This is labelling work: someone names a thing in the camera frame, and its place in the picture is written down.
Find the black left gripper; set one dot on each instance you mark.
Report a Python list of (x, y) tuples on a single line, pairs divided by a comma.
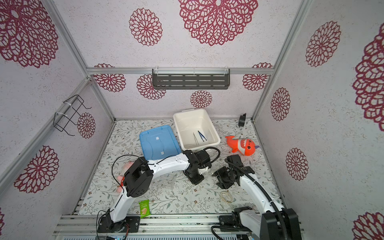
[(195, 181)]

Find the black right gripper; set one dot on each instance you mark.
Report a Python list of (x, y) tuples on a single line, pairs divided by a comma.
[(222, 184)]

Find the blue tweezers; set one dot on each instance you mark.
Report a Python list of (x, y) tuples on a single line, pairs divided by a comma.
[(203, 138)]

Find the white plastic storage bin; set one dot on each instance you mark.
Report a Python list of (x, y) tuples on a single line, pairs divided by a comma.
[(191, 121)]

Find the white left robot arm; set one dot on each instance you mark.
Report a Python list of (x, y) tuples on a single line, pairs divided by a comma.
[(137, 180)]

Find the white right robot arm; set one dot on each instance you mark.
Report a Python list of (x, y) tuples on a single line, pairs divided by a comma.
[(261, 195)]

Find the blue plastic bin lid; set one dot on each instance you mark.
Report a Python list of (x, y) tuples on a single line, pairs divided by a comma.
[(159, 143)]

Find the green snack packet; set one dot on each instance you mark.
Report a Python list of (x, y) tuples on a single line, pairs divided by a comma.
[(144, 208)]

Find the pink frog plush toy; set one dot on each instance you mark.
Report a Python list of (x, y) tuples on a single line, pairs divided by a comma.
[(121, 177)]

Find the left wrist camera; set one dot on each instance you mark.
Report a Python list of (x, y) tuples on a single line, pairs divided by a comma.
[(205, 159)]

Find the grey wall shelf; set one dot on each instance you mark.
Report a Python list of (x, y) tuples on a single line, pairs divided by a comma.
[(191, 80)]

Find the black wire wall rack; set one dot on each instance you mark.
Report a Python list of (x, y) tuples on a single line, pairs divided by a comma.
[(63, 119)]

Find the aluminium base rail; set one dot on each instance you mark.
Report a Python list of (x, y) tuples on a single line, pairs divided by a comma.
[(159, 227)]

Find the aluminium frame post right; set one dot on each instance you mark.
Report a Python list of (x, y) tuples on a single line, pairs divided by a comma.
[(284, 52)]

